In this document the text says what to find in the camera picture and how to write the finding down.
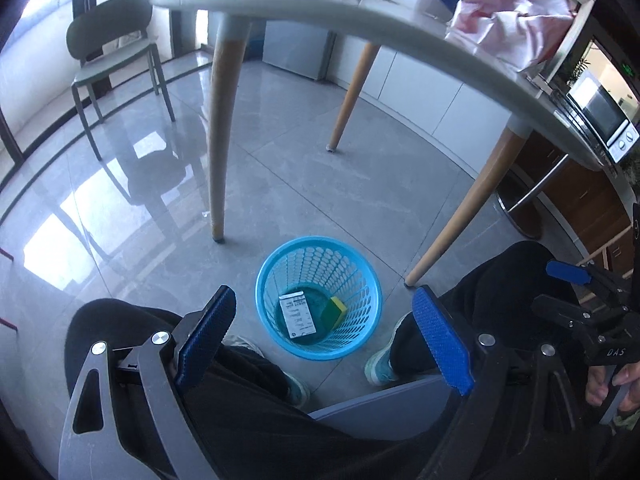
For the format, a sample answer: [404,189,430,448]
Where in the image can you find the white printed cardboard box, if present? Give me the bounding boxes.
[279,292,317,339]

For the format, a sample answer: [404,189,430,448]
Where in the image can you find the yellow green sponge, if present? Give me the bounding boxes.
[320,296,347,332]

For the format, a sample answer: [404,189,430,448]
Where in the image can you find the pink white bag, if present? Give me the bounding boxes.
[449,0,574,72]

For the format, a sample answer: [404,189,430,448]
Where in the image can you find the person right hand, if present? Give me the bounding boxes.
[585,362,640,413]

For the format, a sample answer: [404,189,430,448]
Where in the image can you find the blue plastic waste basket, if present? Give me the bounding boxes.
[255,236,383,361]

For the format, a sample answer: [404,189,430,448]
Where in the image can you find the white microwave on sideboard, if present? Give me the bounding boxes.
[567,70,639,164]

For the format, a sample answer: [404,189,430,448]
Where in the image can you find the round white table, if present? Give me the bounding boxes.
[151,0,615,287]

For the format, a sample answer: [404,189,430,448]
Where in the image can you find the silver refrigerator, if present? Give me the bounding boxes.
[262,21,335,81]

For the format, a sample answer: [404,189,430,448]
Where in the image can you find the dark green chair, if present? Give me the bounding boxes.
[66,0,176,157]

